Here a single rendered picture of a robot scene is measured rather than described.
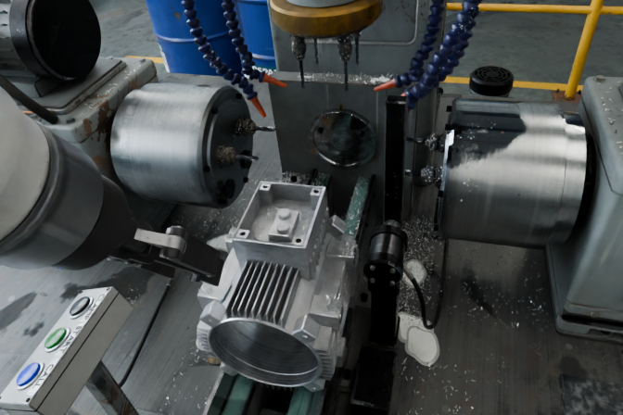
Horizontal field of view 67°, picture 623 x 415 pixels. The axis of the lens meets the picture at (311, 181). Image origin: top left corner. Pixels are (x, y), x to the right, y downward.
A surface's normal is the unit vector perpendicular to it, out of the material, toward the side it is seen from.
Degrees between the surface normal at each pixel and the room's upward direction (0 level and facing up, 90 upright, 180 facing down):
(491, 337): 0
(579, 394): 0
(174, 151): 58
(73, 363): 69
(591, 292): 90
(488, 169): 50
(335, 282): 0
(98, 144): 90
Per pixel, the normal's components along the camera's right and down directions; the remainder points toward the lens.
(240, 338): 0.69, -0.42
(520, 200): -0.27, 0.32
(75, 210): 0.94, 0.21
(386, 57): -0.26, 0.63
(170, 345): -0.08, -0.77
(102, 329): 0.87, -0.18
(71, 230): 0.82, 0.45
